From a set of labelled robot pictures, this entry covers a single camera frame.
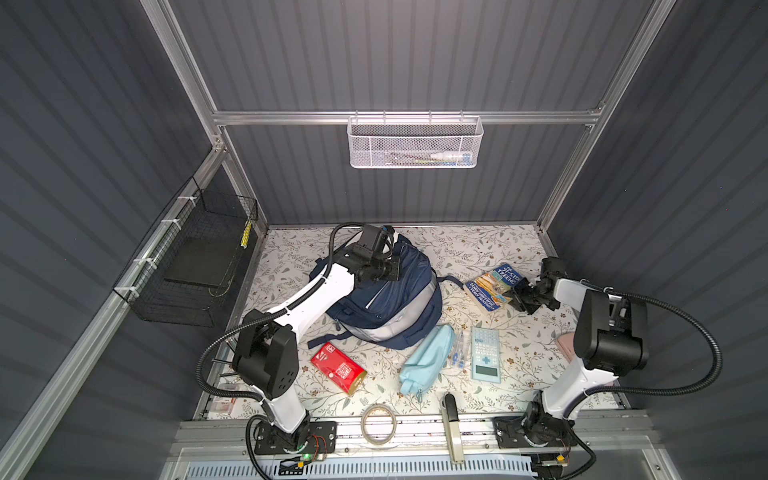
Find treehouse book dark blue cover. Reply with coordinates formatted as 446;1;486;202
463;263;525;315

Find navy blue backpack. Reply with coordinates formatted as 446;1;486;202
307;235;463;350

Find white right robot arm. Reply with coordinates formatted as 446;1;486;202
493;257;723;479

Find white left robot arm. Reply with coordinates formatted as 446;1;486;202
195;222;401;479

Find pink glasses case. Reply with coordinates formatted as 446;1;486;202
555;332;576;363

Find blue pens in clear pack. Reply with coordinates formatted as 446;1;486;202
448;330;472;369

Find light blue pencil case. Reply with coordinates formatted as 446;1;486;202
399;324;456;395

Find floral table mat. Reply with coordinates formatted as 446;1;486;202
242;225;576;417

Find light blue calculator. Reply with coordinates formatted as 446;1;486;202
471;326;501;384

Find red gold tin box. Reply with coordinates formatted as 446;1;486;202
311;342;367;396

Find yellow tag on black basket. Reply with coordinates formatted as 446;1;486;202
240;220;252;249

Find markers in white basket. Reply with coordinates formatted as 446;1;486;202
384;151;474;167

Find black beige box cutter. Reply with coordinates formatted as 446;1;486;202
441;393;465;465

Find clear tape roll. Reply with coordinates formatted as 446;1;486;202
360;404;398;447

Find white wire mesh basket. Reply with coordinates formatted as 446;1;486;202
346;113;484;170

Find black wire mesh basket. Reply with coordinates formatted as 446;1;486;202
113;183;259;328

